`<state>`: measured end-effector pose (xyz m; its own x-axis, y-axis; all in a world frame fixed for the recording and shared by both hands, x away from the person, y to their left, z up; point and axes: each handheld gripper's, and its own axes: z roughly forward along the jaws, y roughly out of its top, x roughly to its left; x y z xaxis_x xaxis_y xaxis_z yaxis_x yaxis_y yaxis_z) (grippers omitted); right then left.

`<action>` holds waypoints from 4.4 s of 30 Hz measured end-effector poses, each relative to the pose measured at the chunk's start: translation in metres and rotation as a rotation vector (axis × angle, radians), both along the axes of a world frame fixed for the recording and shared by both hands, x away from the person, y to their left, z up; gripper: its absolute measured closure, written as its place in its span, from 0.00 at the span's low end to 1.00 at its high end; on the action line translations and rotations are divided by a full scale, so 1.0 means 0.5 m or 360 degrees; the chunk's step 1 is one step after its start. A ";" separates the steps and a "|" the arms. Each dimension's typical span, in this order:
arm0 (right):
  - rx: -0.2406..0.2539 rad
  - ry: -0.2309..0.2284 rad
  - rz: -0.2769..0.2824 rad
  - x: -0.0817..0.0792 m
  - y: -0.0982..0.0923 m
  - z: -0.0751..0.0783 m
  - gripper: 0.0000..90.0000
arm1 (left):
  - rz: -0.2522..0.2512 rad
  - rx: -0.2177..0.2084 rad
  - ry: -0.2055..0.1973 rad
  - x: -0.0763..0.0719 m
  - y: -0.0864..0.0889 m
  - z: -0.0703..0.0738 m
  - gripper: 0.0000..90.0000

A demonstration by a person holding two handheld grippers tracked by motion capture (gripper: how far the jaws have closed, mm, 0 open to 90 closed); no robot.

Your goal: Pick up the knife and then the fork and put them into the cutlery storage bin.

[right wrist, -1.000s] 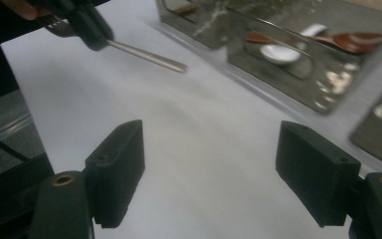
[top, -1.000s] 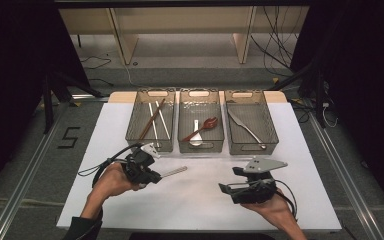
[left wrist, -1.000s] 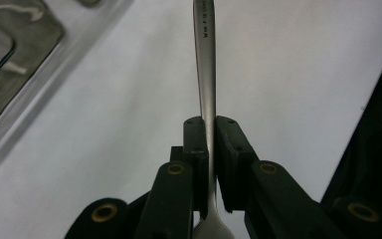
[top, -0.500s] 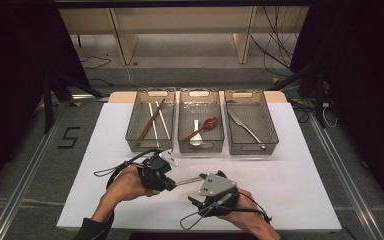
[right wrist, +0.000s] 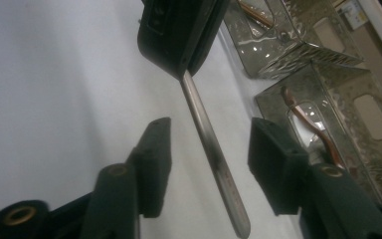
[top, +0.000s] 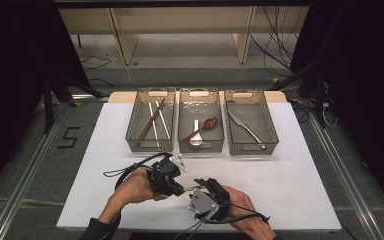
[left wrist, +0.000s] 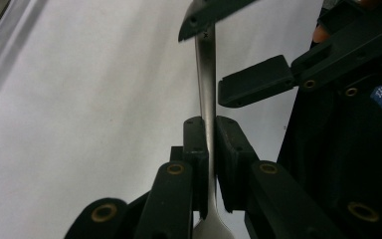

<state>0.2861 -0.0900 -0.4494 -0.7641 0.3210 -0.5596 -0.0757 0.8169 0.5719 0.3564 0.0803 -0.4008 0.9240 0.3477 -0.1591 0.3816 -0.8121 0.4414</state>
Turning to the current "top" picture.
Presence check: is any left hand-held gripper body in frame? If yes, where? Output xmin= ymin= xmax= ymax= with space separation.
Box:
xmin=149 ymin=154 xmax=188 ymax=196

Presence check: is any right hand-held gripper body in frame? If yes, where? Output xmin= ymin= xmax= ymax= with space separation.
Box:
xmin=188 ymin=184 xmax=231 ymax=223

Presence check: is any white ceramic spoon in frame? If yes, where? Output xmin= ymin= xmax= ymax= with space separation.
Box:
xmin=189 ymin=119 xmax=204 ymax=147

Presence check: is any white chopstick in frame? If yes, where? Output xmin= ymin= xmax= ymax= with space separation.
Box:
xmin=155 ymin=100 xmax=172 ymax=141
xmin=147 ymin=102 xmax=162 ymax=148

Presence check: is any brown wooden chopstick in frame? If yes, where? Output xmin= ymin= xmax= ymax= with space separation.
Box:
xmin=137 ymin=98 xmax=166 ymax=141
xmin=138 ymin=98 xmax=166 ymax=141

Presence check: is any brown wooden spoon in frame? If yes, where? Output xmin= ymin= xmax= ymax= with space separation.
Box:
xmin=181 ymin=116 xmax=219 ymax=143

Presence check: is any metal table knife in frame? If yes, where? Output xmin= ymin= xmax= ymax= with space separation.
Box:
xmin=227 ymin=109 xmax=268 ymax=150

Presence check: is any clear grey plastic bin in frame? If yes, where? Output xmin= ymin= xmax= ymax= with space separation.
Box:
xmin=177 ymin=87 xmax=225 ymax=154
xmin=224 ymin=89 xmax=279 ymax=156
xmin=125 ymin=87 xmax=177 ymax=153

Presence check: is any person's left hand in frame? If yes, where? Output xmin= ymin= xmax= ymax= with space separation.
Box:
xmin=112 ymin=167 xmax=168 ymax=207

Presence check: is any person's right hand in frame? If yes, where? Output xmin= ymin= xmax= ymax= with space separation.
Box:
xmin=221 ymin=185 xmax=270 ymax=235

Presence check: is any white table mat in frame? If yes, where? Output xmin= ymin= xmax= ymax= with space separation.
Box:
xmin=56 ymin=101 xmax=343 ymax=233

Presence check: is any wooden table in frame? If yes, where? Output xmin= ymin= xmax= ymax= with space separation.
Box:
xmin=108 ymin=90 xmax=288 ymax=104

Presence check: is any black metal stand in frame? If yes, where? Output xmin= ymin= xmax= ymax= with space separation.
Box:
xmin=41 ymin=66 xmax=106 ymax=134
xmin=269 ymin=59 xmax=328 ymax=129

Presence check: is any light wooden desk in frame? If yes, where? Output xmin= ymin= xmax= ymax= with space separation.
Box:
xmin=59 ymin=6 xmax=311 ymax=66

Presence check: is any black curtain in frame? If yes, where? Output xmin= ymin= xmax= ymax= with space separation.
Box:
xmin=289 ymin=0 xmax=384 ymax=223
xmin=0 ymin=0 xmax=92 ymax=204

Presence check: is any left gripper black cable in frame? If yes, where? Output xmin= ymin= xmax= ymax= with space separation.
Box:
xmin=103 ymin=152 xmax=174 ymax=192

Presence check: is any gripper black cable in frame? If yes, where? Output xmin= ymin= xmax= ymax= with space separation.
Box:
xmin=173 ymin=203 xmax=271 ymax=240
xmin=103 ymin=152 xmax=174 ymax=192

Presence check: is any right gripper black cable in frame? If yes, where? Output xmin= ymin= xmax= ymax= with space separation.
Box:
xmin=173 ymin=203 xmax=271 ymax=240

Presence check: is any white floor cable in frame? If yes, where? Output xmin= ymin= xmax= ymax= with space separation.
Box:
xmin=123 ymin=63 xmax=142 ymax=88

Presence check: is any short aluminium rail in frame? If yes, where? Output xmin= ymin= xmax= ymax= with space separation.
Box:
xmin=71 ymin=94 xmax=110 ymax=102

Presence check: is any black cable coil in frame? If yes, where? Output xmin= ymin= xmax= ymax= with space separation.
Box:
xmin=288 ymin=98 xmax=312 ymax=124

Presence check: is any aluminium floor rail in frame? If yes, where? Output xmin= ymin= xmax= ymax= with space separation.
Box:
xmin=0 ymin=103 xmax=68 ymax=240
xmin=308 ymin=113 xmax=384 ymax=240

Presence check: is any thin white cable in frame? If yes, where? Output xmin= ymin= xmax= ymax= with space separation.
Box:
xmin=321 ymin=101 xmax=340 ymax=129

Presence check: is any black floor cable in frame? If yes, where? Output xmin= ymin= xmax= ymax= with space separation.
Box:
xmin=81 ymin=55 xmax=113 ymax=70

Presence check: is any hanging black cable bundle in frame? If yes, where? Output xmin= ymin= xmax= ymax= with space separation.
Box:
xmin=249 ymin=6 xmax=302 ymax=78

